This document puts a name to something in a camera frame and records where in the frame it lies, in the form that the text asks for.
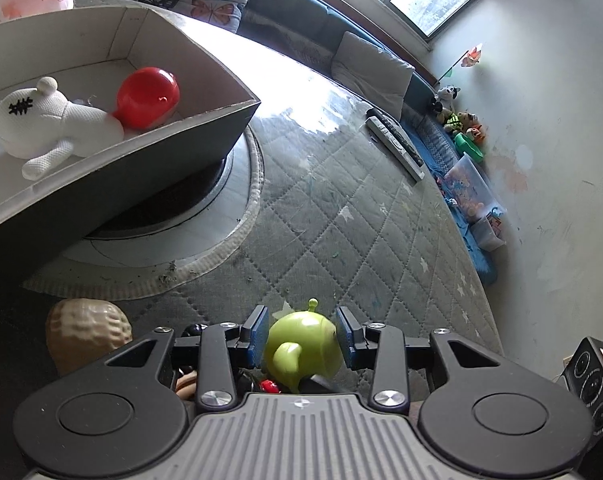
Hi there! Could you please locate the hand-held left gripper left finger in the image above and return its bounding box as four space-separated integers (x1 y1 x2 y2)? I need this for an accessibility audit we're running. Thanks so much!
104 305 271 413

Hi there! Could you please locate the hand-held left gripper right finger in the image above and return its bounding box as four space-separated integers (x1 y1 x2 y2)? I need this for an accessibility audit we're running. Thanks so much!
335 306 505 413

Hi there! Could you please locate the green alien toy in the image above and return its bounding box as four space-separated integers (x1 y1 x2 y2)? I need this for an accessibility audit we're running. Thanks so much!
264 298 340 395

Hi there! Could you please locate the grey cardboard box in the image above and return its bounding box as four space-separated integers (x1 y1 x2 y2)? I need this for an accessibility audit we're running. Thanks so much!
0 2 262 241

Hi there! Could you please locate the grey quilted mat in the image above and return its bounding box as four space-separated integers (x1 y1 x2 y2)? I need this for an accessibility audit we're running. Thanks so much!
24 105 505 403

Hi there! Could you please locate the round white turntable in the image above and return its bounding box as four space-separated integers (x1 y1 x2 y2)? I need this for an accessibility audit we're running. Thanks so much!
24 125 265 302

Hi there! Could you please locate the tan textured walnut toy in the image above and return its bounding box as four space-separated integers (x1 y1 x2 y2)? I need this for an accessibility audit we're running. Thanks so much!
46 298 133 377

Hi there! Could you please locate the small clear plastic box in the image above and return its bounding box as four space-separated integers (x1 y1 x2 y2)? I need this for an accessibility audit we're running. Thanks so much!
470 210 507 252

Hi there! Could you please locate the clear plastic toy bin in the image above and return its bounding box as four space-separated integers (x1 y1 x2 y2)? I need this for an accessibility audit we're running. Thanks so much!
442 154 505 224

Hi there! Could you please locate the white remote control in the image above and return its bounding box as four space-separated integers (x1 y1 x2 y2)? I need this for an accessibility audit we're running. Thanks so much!
365 116 425 182

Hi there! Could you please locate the black remote control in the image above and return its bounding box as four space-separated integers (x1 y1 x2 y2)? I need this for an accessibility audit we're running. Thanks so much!
376 115 426 167

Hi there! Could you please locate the green plastic toy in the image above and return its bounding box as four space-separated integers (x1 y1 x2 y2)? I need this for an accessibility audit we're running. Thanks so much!
454 132 485 162

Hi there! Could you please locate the pile of plush toys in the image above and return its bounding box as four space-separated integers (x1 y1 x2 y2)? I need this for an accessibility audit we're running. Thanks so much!
434 102 487 140

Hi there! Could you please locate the black and white plush cow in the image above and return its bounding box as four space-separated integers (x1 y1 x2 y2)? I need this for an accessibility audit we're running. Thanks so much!
434 85 462 112

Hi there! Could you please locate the red plastic ball toy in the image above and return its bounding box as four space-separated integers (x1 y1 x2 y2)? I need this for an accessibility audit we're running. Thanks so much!
116 66 180 131

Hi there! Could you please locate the grey cushion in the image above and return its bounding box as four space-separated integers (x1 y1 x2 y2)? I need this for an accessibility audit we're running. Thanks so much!
331 31 415 117

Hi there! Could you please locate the white teddy bear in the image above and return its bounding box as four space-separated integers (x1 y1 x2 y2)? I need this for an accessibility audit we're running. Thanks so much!
0 76 127 181

